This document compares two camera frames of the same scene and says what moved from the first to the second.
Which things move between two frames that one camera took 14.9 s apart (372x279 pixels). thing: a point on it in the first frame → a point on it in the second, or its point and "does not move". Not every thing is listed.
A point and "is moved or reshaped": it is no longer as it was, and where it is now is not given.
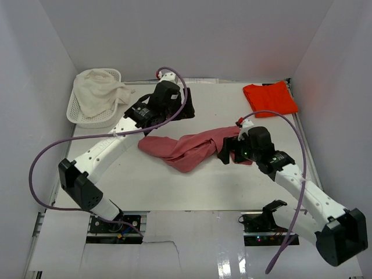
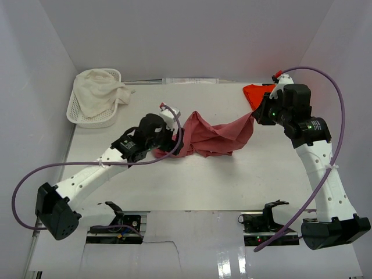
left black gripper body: x=170 y=111 → x=165 y=141
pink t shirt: x=186 y=153 is moved or reshaped
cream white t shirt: x=96 y=91 does not move
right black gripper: x=230 y=144 → x=260 y=113
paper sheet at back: x=193 y=81 does not move
